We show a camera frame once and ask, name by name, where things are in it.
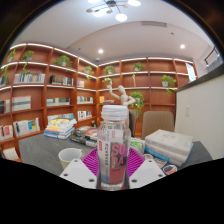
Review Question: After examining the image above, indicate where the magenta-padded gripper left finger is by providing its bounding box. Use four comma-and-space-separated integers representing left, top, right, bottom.
59, 147, 100, 190

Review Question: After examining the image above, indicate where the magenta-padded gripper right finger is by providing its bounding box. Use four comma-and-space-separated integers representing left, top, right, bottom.
127, 147, 167, 190

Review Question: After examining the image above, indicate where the clear plastic drink bottle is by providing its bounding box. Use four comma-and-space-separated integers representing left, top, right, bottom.
96, 104, 132, 192

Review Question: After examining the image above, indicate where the yellow striped mug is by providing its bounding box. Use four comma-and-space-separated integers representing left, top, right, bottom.
58, 147, 83, 170

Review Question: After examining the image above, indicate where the small round printed badge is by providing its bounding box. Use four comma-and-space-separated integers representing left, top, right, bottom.
162, 164, 178, 176

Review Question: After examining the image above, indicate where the green white box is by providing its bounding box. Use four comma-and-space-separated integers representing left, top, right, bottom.
129, 137, 146, 156

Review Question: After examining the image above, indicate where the stack of white books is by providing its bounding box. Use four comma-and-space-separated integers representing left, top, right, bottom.
143, 129, 194, 168

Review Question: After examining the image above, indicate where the stack of dark books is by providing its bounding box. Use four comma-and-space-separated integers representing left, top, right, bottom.
69, 125, 100, 148

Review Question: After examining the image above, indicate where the stack of colourful books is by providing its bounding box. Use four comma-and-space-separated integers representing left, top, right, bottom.
43, 117, 78, 140

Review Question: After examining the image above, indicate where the beige chair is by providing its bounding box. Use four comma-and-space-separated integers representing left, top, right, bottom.
141, 110, 176, 140

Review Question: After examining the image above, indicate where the wooden artist mannequin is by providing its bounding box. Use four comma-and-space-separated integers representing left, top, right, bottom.
107, 84, 137, 108

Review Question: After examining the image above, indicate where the dark metal railing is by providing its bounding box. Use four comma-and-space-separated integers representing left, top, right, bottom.
203, 46, 221, 66

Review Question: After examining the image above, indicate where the ceiling air vent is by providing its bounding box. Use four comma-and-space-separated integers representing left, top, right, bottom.
140, 20, 168, 28

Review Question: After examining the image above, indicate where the ceiling lamp with round bulbs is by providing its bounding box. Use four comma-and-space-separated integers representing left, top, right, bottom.
85, 0, 142, 23

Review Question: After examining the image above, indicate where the wooden wall shelf unit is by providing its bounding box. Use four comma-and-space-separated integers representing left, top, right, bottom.
0, 42, 198, 161

